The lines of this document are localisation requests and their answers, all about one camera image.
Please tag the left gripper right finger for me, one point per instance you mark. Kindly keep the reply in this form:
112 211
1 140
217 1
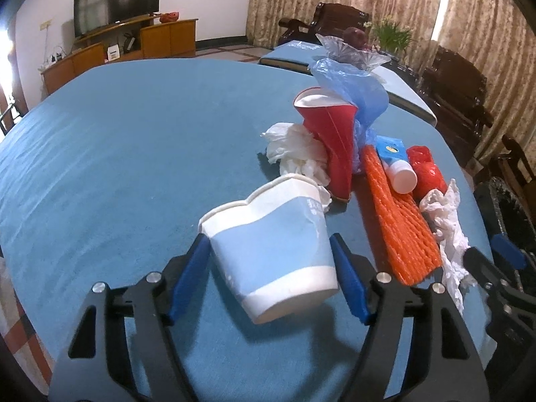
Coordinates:
417 347

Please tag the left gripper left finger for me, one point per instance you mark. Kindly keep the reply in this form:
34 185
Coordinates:
95 365

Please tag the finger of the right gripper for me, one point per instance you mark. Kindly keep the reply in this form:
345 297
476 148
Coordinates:
518 258
512 314

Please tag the white plastic wrap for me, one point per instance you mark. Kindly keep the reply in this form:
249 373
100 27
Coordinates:
440 209

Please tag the orange foam net sleeve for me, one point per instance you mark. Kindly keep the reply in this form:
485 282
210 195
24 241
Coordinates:
412 250

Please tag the red plastic bag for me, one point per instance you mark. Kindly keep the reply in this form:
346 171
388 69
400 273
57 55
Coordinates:
429 176

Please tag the blue plastic bag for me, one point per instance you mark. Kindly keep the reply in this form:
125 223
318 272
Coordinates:
360 89

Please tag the red paper cup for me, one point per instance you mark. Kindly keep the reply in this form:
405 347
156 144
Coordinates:
331 120

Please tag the blue white paper cup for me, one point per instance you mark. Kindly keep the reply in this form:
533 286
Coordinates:
273 249

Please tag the black trash bin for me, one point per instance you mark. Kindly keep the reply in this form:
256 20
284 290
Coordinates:
503 214

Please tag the dark wooden sofa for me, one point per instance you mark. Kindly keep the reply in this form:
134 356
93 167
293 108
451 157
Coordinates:
514 169

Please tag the blue white tube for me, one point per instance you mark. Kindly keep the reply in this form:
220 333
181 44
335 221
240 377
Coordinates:
395 162

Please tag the near dark wooden armchair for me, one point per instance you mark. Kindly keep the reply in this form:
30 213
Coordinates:
455 90

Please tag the dark wooden armchair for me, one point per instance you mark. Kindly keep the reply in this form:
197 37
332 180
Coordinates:
329 19
455 90

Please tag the coffee table with blue cloth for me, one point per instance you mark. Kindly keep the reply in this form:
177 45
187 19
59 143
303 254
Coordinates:
297 55

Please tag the blue tablecloth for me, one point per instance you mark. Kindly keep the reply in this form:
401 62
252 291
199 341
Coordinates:
106 180

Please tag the beige patterned curtains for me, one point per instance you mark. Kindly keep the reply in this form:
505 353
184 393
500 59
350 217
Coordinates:
493 35

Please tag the crumpled white tissue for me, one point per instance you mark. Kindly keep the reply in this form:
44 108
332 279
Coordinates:
296 150

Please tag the glass fruit bowl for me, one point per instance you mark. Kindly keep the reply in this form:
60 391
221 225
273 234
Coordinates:
339 51

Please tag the green potted plant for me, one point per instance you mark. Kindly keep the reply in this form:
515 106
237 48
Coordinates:
389 36

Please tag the red apple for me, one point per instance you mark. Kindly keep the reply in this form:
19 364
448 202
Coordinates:
355 37

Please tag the dark wooden side chair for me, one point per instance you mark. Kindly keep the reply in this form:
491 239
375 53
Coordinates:
12 108

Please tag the far dark wooden armchair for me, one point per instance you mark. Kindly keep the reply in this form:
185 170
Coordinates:
329 19

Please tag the wooden TV cabinet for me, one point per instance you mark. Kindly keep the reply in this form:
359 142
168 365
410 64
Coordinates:
143 37

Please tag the red bowl on cabinet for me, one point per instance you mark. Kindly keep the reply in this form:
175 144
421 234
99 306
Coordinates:
169 17

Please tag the black flat television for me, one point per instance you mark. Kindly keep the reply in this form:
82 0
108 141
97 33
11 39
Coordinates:
90 15

